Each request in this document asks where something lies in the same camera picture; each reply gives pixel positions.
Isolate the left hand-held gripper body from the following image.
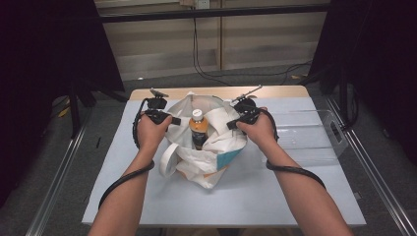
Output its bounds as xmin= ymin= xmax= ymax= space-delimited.
xmin=143 ymin=88 xmax=174 ymax=126

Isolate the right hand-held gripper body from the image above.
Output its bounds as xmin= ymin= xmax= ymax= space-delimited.
xmin=231 ymin=85 xmax=264 ymax=126

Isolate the white orange teal tote bag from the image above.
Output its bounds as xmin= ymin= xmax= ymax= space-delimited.
xmin=159 ymin=91 xmax=248 ymax=190

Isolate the person's right hand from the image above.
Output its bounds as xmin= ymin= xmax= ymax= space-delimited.
xmin=235 ymin=106 xmax=279 ymax=149

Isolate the person's left hand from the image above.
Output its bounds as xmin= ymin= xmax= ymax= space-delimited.
xmin=136 ymin=112 xmax=173 ymax=152

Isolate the orange drink bottle white cap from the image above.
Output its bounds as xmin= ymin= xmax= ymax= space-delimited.
xmin=188 ymin=108 xmax=209 ymax=151

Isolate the clear plastic container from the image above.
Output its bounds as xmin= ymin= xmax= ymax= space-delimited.
xmin=262 ymin=108 xmax=349 ymax=165

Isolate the black metal stand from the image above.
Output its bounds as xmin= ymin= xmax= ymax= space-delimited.
xmin=319 ymin=63 xmax=360 ymax=130
xmin=66 ymin=80 xmax=99 ymax=140

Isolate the pale blue table cover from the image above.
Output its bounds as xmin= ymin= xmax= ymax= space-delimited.
xmin=82 ymin=96 xmax=367 ymax=228

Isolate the black horizontal bar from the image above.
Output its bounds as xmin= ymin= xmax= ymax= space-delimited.
xmin=97 ymin=3 xmax=330 ymax=24

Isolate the black curtain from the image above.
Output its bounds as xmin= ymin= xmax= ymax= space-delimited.
xmin=308 ymin=0 xmax=417 ymax=158
xmin=0 ymin=0 xmax=126 ymax=201

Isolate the thin black floor cable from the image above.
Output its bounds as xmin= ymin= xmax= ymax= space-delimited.
xmin=192 ymin=18 xmax=313 ymax=88

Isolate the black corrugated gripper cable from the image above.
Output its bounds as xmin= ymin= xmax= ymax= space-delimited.
xmin=97 ymin=97 xmax=155 ymax=210
xmin=258 ymin=107 xmax=328 ymax=191

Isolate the metal floor rail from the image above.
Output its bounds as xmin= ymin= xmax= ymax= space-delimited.
xmin=25 ymin=107 xmax=90 ymax=236
xmin=324 ymin=94 xmax=417 ymax=236

